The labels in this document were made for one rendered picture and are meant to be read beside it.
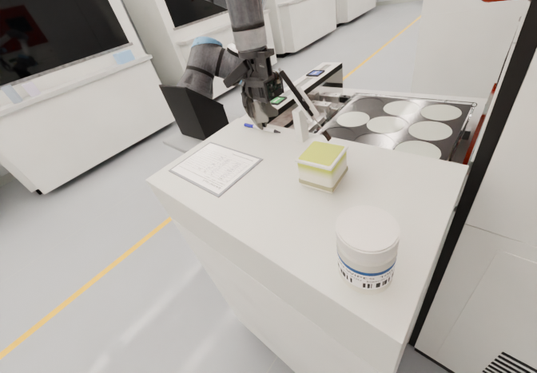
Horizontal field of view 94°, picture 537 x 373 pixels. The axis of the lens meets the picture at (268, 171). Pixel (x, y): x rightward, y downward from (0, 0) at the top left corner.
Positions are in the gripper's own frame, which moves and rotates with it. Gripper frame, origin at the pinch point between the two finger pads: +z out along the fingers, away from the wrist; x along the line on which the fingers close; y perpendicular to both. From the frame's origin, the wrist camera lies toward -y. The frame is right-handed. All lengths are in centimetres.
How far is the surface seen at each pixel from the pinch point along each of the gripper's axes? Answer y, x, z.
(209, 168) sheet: 0.2, -20.4, 2.6
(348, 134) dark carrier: 19.3, 15.8, 7.2
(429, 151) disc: 40.3, 15.1, 6.8
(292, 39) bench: -265, 376, 53
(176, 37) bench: -288, 154, 1
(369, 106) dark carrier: 17.8, 34.2, 6.3
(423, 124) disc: 35.9, 27.0, 6.3
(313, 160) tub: 26.9, -14.5, -4.7
